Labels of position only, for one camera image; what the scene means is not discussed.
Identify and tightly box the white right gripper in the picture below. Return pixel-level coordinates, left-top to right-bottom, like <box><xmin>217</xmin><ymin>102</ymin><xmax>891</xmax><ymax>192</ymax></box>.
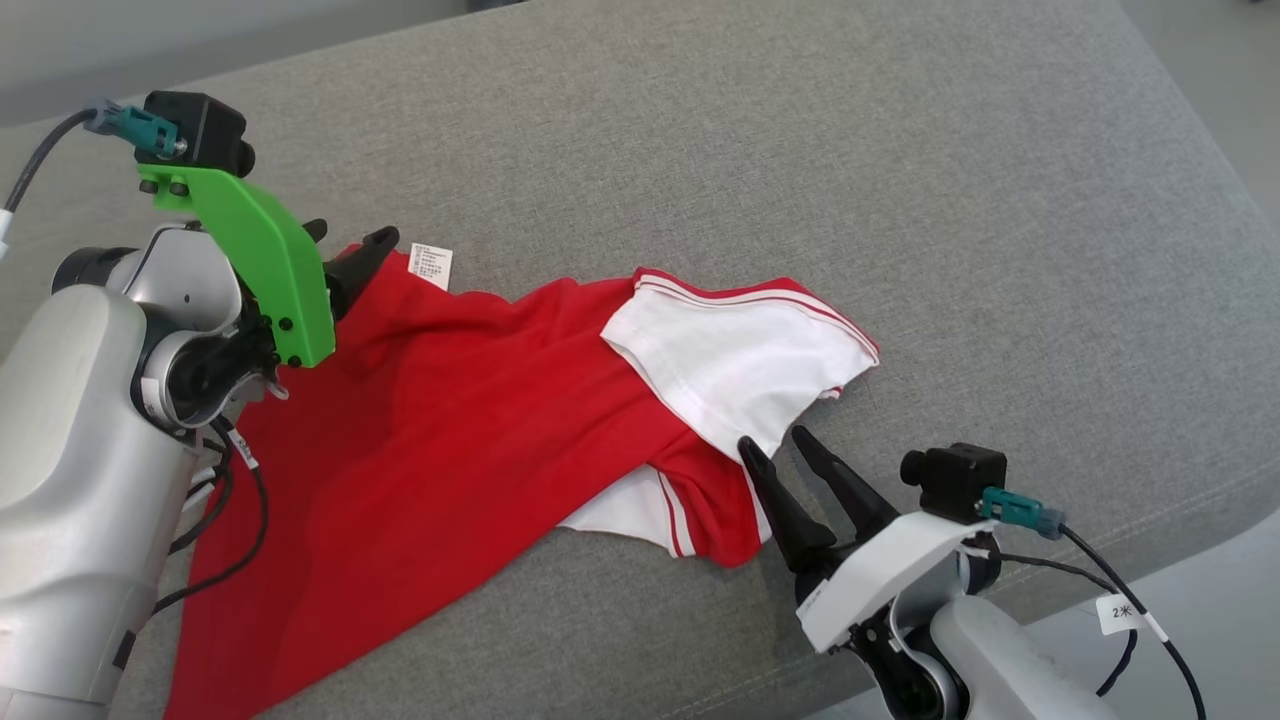
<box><xmin>738</xmin><ymin>426</ymin><xmax>997</xmax><ymax>654</ymax></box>

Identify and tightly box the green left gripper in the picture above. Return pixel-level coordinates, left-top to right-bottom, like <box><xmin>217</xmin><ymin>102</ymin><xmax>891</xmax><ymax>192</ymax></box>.
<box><xmin>137</xmin><ymin>165</ymin><xmax>401</xmax><ymax>369</ymax></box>

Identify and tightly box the red jersey with white sleeves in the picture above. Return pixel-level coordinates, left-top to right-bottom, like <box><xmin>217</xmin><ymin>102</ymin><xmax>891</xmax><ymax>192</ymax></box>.
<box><xmin>165</xmin><ymin>243</ymin><xmax>881</xmax><ymax>720</ymax></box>

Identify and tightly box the left teal-plug camera cable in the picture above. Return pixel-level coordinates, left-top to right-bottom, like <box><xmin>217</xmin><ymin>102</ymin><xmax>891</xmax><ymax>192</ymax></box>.
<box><xmin>0</xmin><ymin>98</ymin><xmax>183</xmax><ymax>216</ymax></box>

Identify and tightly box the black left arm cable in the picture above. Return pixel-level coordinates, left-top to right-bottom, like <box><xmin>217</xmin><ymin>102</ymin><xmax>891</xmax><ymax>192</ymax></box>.
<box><xmin>150</xmin><ymin>415</ymin><xmax>271</xmax><ymax>616</ymax></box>

